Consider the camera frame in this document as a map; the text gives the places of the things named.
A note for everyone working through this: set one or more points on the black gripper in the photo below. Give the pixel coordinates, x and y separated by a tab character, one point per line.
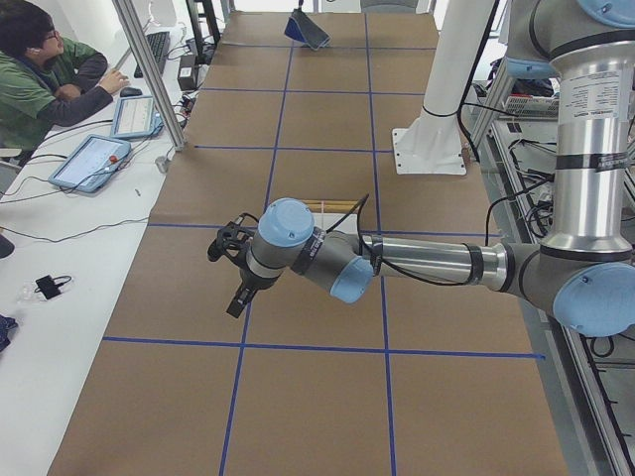
249	281

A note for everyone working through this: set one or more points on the grey blue towel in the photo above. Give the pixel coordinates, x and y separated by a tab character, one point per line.
301	28

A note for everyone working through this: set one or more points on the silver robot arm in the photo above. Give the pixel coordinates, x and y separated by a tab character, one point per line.
398	6
580	273

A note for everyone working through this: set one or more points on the wooden towel rack white base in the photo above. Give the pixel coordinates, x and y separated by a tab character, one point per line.
331	206

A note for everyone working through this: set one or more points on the small black adapter box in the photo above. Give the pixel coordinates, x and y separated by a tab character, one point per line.
50	287

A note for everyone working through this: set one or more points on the near teach pendant tablet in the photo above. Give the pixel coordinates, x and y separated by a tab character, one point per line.
91	165

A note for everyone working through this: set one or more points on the teach pendant tablet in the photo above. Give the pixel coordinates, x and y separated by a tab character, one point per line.
136	117
91	165

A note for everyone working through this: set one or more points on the far teach pendant tablet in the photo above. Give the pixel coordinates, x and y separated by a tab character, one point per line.
136	117

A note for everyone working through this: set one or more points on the black power box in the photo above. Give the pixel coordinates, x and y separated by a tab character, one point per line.
188	73

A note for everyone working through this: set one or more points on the black computer mouse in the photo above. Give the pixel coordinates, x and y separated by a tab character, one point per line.
130	92

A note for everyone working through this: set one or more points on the black keyboard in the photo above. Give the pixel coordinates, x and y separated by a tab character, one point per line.
159	44

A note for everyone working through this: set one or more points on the person in green shirt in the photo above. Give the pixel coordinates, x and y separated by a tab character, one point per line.
47	80

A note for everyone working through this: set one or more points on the white central pedestal column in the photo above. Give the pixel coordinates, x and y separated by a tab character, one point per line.
431	145

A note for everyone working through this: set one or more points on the aluminium frame post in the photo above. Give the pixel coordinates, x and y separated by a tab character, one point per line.
139	46

